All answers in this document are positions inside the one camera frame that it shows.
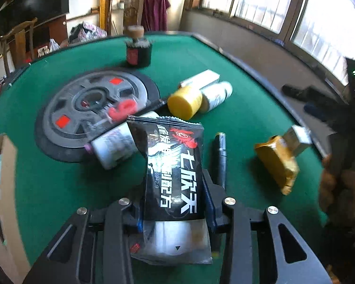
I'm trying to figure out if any black snack packet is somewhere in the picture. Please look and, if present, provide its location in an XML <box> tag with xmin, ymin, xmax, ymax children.
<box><xmin>127</xmin><ymin>116</ymin><xmax>212</xmax><ymax>265</ymax></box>

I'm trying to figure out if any small grey box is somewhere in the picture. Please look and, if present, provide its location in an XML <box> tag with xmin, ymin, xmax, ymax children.
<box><xmin>283</xmin><ymin>125</ymin><xmax>312</xmax><ymax>156</ymax></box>

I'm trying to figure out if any white bottle grey label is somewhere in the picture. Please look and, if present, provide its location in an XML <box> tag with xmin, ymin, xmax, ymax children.
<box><xmin>84</xmin><ymin>122</ymin><xmax>138</xmax><ymax>170</ymax></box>

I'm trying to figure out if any gold foil packet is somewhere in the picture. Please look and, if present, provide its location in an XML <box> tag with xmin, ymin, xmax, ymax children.
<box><xmin>254</xmin><ymin>135</ymin><xmax>299</xmax><ymax>195</ymax></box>

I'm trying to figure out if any black pen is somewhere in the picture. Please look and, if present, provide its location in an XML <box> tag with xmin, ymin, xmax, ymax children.
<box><xmin>214</xmin><ymin>132</ymin><xmax>227</xmax><ymax>189</ymax></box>

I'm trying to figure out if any clear bag red item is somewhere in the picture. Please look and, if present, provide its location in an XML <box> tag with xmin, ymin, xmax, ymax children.
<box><xmin>93</xmin><ymin>99</ymin><xmax>138</xmax><ymax>128</ymax></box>

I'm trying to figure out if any long white grey box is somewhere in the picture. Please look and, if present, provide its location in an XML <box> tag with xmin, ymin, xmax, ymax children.
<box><xmin>178</xmin><ymin>69</ymin><xmax>220</xmax><ymax>89</ymax></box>

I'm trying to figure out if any white pill bottle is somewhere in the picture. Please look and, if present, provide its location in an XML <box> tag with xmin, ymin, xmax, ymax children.
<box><xmin>199</xmin><ymin>81</ymin><xmax>233</xmax><ymax>114</ymax></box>

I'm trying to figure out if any person's right hand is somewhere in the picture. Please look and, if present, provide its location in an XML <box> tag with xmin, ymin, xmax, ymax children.
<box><xmin>319</xmin><ymin>155</ymin><xmax>355</xmax><ymax>226</ymax></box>

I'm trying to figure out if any cardboard tray box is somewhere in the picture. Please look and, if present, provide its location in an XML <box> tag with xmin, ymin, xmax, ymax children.
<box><xmin>0</xmin><ymin>133</ymin><xmax>30</xmax><ymax>283</ymax></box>

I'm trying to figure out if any round table control panel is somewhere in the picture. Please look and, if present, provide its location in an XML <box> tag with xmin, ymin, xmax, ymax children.
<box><xmin>34</xmin><ymin>67</ymin><xmax>160</xmax><ymax>163</ymax></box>

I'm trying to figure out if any green mahjong table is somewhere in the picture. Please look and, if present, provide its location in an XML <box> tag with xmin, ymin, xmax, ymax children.
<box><xmin>0</xmin><ymin>32</ymin><xmax>329</xmax><ymax>284</ymax></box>

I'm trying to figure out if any dark jar cork lid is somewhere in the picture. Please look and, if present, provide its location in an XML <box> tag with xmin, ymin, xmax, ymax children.
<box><xmin>125</xmin><ymin>25</ymin><xmax>152</xmax><ymax>67</ymax></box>

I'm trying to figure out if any pile of clothes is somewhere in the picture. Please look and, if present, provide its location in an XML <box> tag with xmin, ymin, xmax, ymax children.
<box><xmin>68</xmin><ymin>21</ymin><xmax>107</xmax><ymax>44</ymax></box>

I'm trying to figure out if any maroon cloth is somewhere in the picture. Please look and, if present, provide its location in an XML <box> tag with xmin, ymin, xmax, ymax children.
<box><xmin>141</xmin><ymin>0</ymin><xmax>170</xmax><ymax>31</ymax></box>

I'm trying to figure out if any wooden chair near table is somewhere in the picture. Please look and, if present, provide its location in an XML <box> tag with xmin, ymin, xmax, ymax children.
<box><xmin>0</xmin><ymin>17</ymin><xmax>38</xmax><ymax>76</ymax></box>

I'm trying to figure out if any wooden chair with cloth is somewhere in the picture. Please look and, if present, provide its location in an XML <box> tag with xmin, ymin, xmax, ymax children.
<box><xmin>105</xmin><ymin>0</ymin><xmax>141</xmax><ymax>36</ymax></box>

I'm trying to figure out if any black flat television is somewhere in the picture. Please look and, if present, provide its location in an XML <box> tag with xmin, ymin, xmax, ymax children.
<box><xmin>0</xmin><ymin>0</ymin><xmax>69</xmax><ymax>35</ymax></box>

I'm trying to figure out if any window with metal frame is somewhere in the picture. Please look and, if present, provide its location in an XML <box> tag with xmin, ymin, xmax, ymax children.
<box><xmin>192</xmin><ymin>0</ymin><xmax>355</xmax><ymax>85</ymax></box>

